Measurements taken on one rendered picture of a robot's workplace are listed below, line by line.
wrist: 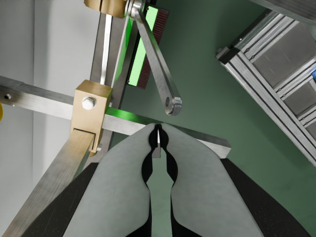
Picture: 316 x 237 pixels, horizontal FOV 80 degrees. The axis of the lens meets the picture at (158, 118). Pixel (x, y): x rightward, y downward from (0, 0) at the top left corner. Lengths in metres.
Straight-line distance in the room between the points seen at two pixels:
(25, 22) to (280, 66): 1.01
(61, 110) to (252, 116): 1.26
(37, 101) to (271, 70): 0.99
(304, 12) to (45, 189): 0.37
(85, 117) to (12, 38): 0.25
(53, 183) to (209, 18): 1.05
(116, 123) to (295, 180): 1.84
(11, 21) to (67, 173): 0.33
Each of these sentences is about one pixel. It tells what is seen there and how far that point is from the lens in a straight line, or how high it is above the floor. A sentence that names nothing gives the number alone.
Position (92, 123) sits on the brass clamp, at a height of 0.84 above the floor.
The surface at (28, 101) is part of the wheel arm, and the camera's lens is 0.37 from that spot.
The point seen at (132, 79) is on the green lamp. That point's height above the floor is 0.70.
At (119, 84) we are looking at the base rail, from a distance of 0.45.
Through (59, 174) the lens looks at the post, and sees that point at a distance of 0.28.
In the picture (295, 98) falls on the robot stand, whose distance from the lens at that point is 1.24.
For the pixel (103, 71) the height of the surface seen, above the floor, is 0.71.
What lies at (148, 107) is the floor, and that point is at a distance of 1.25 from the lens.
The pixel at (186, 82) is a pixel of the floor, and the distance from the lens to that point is 1.20.
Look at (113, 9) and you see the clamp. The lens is 0.26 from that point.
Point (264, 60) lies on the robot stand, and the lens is 1.07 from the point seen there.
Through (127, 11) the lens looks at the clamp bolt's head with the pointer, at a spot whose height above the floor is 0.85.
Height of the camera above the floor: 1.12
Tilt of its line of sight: 61 degrees down
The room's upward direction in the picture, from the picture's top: 178 degrees clockwise
